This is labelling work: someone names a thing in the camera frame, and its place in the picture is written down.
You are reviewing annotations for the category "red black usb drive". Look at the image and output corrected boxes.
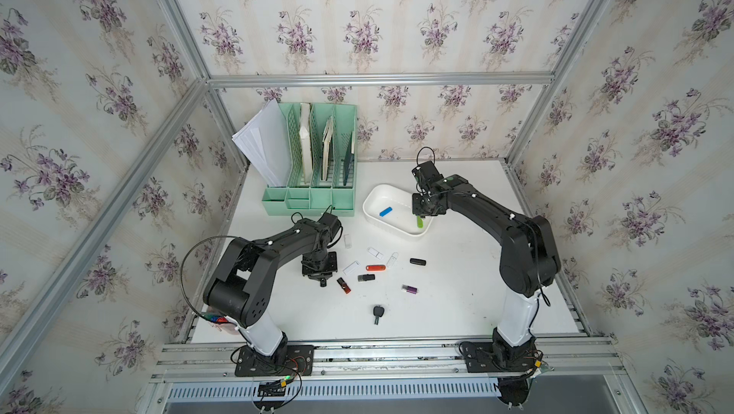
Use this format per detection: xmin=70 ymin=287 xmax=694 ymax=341
xmin=336 ymin=278 xmax=351 ymax=295

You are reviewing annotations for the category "purple clear cap usb drive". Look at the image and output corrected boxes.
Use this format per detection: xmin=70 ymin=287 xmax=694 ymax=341
xmin=401 ymin=285 xmax=418 ymax=295

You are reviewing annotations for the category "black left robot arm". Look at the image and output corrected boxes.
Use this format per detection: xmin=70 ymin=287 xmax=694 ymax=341
xmin=203 ymin=211 xmax=343 ymax=365

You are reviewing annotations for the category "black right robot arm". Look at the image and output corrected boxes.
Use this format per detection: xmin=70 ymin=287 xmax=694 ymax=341
xmin=412 ymin=161 xmax=561 ymax=349

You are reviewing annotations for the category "white plastic storage box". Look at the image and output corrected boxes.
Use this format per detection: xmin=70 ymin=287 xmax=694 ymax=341
xmin=362 ymin=184 xmax=432 ymax=240

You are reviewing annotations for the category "dark grey usb drive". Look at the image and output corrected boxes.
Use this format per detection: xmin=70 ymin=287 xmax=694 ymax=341
xmin=357 ymin=274 xmax=376 ymax=282

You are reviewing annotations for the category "white ribbed usb drive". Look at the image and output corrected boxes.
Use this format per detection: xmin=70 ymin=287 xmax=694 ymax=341
xmin=367 ymin=247 xmax=384 ymax=260

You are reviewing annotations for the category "black car key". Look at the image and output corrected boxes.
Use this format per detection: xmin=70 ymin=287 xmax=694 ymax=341
xmin=373 ymin=305 xmax=384 ymax=325

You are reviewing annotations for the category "pink pen cup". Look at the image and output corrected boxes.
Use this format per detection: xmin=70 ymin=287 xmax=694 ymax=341
xmin=201 ymin=312 xmax=239 ymax=335

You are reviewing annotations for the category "beige notebook in organizer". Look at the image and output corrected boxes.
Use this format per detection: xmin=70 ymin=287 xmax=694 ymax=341
xmin=321 ymin=116 xmax=334 ymax=182

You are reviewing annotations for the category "green desk file organizer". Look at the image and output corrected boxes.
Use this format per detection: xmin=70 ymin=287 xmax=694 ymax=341
xmin=262 ymin=102 xmax=357 ymax=217

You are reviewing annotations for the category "white book in organizer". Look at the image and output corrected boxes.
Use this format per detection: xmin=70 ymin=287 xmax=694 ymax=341
xmin=298 ymin=102 xmax=313 ymax=187

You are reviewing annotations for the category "white paper stack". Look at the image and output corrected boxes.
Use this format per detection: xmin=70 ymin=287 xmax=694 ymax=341
xmin=231 ymin=100 xmax=292 ymax=188

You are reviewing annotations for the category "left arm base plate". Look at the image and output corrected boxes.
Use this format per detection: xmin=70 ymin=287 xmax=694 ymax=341
xmin=231 ymin=344 xmax=315 ymax=377

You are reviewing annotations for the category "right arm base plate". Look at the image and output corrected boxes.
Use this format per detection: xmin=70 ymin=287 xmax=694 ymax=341
xmin=459 ymin=339 xmax=544 ymax=374

